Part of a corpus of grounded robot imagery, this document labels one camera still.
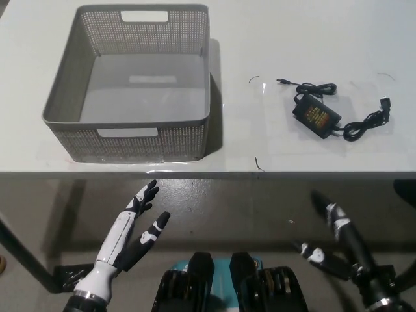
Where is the dark grey table leg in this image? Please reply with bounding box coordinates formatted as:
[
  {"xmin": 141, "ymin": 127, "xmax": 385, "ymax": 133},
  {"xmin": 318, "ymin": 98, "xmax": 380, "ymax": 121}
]
[{"xmin": 0, "ymin": 213, "xmax": 58, "ymax": 293}]

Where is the grey perforated plastic basket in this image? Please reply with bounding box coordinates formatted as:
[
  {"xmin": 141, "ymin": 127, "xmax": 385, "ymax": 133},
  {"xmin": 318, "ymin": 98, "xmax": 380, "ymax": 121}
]
[{"xmin": 41, "ymin": 3, "xmax": 211, "ymax": 164}]

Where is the black ribbed robot body block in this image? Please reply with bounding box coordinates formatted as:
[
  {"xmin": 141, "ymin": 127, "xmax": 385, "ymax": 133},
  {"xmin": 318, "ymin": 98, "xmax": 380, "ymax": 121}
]
[
  {"xmin": 152, "ymin": 252, "xmax": 217, "ymax": 312},
  {"xmin": 229, "ymin": 252, "xmax": 308, "ymax": 312}
]

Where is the white and black right hand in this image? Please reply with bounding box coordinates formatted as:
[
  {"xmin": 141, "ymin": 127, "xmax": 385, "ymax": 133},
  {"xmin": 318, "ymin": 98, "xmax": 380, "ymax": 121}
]
[{"xmin": 291, "ymin": 190, "xmax": 396, "ymax": 306}]

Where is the black power adapter with cords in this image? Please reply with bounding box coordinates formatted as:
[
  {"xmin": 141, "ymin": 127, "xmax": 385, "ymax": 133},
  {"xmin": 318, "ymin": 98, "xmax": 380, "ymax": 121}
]
[{"xmin": 276, "ymin": 77, "xmax": 392, "ymax": 143}]

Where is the white and black left hand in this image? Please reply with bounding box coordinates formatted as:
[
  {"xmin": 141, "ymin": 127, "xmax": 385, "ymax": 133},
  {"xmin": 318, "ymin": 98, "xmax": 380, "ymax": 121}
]
[{"xmin": 73, "ymin": 179, "xmax": 172, "ymax": 302}]

